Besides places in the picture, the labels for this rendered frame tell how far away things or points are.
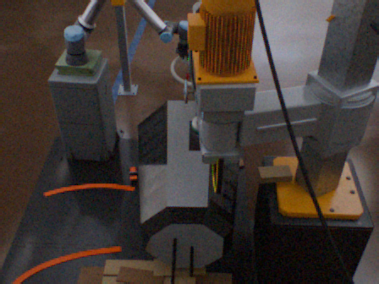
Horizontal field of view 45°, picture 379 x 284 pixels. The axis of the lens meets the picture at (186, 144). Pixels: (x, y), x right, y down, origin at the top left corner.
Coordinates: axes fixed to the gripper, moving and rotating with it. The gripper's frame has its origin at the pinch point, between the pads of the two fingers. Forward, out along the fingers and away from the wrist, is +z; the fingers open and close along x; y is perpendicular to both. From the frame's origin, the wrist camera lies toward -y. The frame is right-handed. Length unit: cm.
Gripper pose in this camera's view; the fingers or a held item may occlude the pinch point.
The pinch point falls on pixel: (184, 61)
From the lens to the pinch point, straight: 389.6
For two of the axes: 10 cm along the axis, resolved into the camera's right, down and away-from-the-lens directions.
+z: -0.6, 7.0, 7.2
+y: -8.1, 3.9, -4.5
